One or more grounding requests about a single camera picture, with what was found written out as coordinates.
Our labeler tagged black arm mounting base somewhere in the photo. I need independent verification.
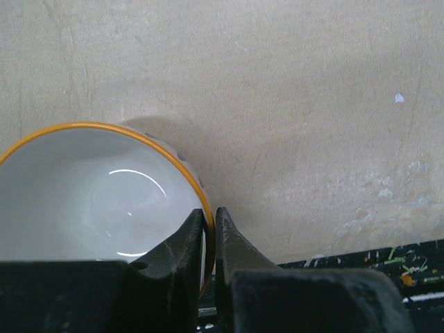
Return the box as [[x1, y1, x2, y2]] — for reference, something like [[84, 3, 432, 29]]
[[197, 239, 444, 333]]

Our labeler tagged white bowl orange rim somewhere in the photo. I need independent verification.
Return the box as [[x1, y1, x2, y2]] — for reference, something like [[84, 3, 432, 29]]
[[1, 122, 215, 289]]

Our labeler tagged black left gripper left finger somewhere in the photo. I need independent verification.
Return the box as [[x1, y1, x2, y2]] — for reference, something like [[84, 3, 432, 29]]
[[1, 209, 204, 332]]

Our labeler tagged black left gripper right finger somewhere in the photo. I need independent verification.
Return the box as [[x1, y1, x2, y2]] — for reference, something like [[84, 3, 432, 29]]
[[215, 207, 415, 332]]

